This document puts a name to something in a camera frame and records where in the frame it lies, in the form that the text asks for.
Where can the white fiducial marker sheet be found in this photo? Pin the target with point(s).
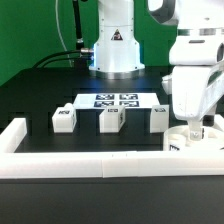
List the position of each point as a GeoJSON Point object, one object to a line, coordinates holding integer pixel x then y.
{"type": "Point", "coordinates": [129, 100]}

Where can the white U-shaped obstacle fence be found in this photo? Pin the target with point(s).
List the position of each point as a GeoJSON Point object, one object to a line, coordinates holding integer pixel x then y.
{"type": "Point", "coordinates": [14, 165]}

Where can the white round stool seat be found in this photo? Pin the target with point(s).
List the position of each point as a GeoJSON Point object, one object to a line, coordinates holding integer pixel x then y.
{"type": "Point", "coordinates": [178, 139]}

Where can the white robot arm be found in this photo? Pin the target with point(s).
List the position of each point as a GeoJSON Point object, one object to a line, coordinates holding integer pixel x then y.
{"type": "Point", "coordinates": [197, 56]}

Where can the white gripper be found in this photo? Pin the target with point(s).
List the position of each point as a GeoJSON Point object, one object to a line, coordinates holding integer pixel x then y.
{"type": "Point", "coordinates": [195, 91]}

